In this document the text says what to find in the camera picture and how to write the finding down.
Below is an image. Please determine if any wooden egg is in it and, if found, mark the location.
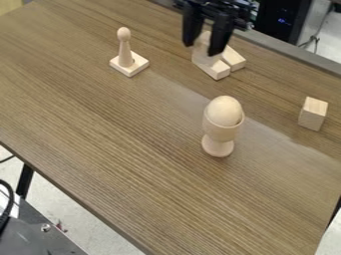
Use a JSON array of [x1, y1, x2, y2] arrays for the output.
[[204, 95, 245, 128]]

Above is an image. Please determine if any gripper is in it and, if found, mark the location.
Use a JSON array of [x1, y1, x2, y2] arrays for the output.
[[172, 0, 256, 57]]

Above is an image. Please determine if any wooden square base block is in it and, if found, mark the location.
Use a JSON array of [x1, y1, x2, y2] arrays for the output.
[[108, 50, 151, 79]]

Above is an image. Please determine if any wooden cube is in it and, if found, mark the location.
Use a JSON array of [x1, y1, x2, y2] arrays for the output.
[[296, 96, 331, 132]]

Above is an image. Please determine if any large wooden block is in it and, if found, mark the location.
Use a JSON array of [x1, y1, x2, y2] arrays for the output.
[[190, 30, 233, 82]]

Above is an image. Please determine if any black cable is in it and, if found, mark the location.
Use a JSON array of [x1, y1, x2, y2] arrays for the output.
[[0, 178, 18, 235]]

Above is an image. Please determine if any black computer tower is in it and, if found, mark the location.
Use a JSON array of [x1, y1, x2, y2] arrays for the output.
[[254, 0, 315, 46]]

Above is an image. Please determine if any small wooden block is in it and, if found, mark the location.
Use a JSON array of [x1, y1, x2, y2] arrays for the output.
[[219, 44, 248, 73]]

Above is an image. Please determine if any wooden pawn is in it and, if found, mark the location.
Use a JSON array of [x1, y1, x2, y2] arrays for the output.
[[116, 26, 137, 69]]

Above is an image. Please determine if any grey cable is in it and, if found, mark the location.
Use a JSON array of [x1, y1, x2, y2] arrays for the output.
[[295, 3, 336, 54]]

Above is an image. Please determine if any black table leg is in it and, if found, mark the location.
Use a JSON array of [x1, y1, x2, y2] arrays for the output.
[[14, 161, 37, 200]]

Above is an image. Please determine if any black metal base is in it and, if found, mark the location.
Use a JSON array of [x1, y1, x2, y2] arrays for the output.
[[0, 198, 89, 255]]

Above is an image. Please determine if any wooden egg cup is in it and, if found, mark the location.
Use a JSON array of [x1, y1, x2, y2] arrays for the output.
[[199, 107, 247, 158]]

